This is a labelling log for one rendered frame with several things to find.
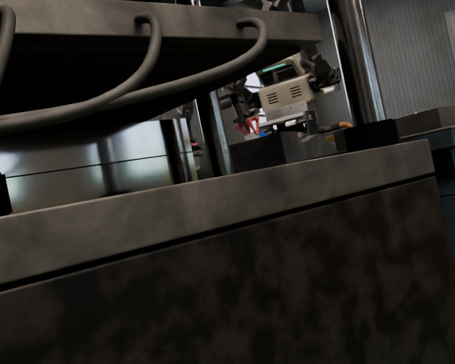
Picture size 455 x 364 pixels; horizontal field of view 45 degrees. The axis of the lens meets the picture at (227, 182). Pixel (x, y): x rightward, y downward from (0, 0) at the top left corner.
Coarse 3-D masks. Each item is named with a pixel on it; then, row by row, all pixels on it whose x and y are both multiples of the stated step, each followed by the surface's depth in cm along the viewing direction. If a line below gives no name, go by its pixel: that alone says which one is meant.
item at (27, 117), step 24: (240, 24) 83; (264, 24) 78; (0, 48) 53; (0, 72) 52; (144, 72) 61; (216, 72) 66; (120, 96) 58; (144, 96) 60; (0, 120) 51; (24, 120) 51; (48, 120) 53
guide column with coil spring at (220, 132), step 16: (176, 0) 126; (192, 0) 125; (208, 96) 124; (208, 112) 124; (208, 128) 124; (224, 128) 125; (208, 144) 125; (224, 144) 124; (208, 160) 126; (224, 160) 124
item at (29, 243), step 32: (320, 160) 76; (352, 160) 81; (384, 160) 85; (416, 160) 91; (160, 192) 59; (192, 192) 62; (224, 192) 65; (256, 192) 68; (288, 192) 71; (320, 192) 75; (352, 192) 80; (0, 224) 49; (32, 224) 50; (64, 224) 52; (96, 224) 54; (128, 224) 57; (160, 224) 59; (192, 224) 61; (224, 224) 64; (0, 256) 48; (32, 256) 50; (64, 256) 52; (96, 256) 54
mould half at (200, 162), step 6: (198, 150) 203; (204, 150) 204; (198, 156) 202; (204, 156) 204; (198, 162) 203; (204, 162) 203; (198, 168) 202; (204, 168) 203; (198, 174) 201; (204, 174) 202; (210, 174) 204; (198, 180) 200
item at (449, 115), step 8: (424, 112) 134; (432, 112) 132; (440, 112) 131; (448, 112) 134; (400, 120) 139; (408, 120) 137; (416, 120) 136; (424, 120) 134; (432, 120) 132; (440, 120) 131; (448, 120) 133; (400, 128) 139; (408, 128) 138; (416, 128) 136; (424, 128) 134; (432, 128) 133; (440, 128) 131; (400, 136) 140
